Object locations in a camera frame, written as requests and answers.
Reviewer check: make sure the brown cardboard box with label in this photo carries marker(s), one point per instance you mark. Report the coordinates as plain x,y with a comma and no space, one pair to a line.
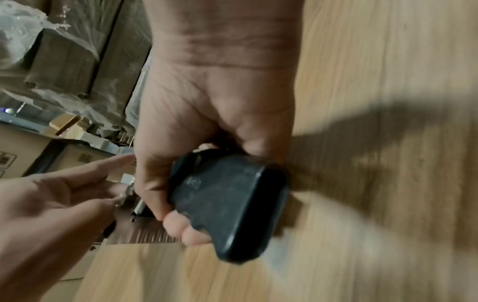
86,157

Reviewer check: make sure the plastic-wrapped stack of cardboard boxes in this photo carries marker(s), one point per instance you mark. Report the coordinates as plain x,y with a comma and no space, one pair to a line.
74,59

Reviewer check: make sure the person's left hand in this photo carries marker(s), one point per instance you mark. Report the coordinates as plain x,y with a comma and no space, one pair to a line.
44,224

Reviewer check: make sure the dark brown panel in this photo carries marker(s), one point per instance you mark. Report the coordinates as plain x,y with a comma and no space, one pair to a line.
145,233

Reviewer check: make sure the person's right forearm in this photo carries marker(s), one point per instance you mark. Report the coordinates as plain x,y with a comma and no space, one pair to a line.
224,29

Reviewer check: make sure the person's right hand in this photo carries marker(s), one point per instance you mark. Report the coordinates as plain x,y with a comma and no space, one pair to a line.
209,106

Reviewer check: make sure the small tan cardboard boxes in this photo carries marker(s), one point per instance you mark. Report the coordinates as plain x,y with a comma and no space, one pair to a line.
69,125

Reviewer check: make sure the black power tool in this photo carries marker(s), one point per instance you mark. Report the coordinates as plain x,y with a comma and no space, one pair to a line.
227,203

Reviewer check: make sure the large brown cardboard box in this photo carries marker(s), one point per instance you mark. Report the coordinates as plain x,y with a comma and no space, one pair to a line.
18,150

